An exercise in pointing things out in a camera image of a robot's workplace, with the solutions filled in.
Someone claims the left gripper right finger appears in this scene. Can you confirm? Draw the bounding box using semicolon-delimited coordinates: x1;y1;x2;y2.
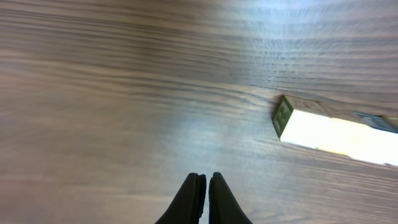
208;172;252;224

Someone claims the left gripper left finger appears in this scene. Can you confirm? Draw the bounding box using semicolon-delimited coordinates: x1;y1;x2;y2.
155;172;206;224

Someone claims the white block red side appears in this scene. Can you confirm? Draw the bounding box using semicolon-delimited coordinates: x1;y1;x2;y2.
272;95;331;149

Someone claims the white block teal side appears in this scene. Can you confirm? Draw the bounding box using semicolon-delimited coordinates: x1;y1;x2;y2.
354;111;397;166

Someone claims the yellow block letter G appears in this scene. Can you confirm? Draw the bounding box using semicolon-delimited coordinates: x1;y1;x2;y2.
318;109;363;156

